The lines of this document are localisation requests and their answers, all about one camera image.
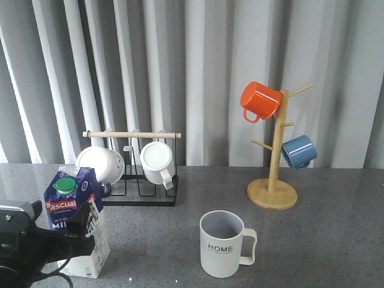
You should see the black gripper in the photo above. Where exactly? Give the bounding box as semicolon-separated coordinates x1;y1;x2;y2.
1;200;95;287

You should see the blue white milk carton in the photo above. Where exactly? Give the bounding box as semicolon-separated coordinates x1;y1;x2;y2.
44;166;110;278

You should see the white HOME mug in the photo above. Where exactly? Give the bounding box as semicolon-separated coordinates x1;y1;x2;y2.
199;210;257;278

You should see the white round smiley mug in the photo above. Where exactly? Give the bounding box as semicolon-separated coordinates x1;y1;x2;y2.
76;146;125;185

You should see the white ribbed mug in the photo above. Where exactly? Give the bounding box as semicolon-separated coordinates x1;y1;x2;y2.
140;142;175;190

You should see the grey pleated curtain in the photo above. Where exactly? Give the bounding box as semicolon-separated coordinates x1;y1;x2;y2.
1;1;383;169

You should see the wooden mug tree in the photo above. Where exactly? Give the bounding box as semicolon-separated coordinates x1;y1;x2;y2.
247;83;314;210

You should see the orange enamel mug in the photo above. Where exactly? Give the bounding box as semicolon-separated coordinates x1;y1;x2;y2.
241;82;283;123

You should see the blue enamel mug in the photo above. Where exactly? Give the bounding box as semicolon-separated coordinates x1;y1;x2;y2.
281;135;317;170

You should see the black wire mug rack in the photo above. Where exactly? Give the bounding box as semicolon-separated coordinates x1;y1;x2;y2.
83;131;181;207

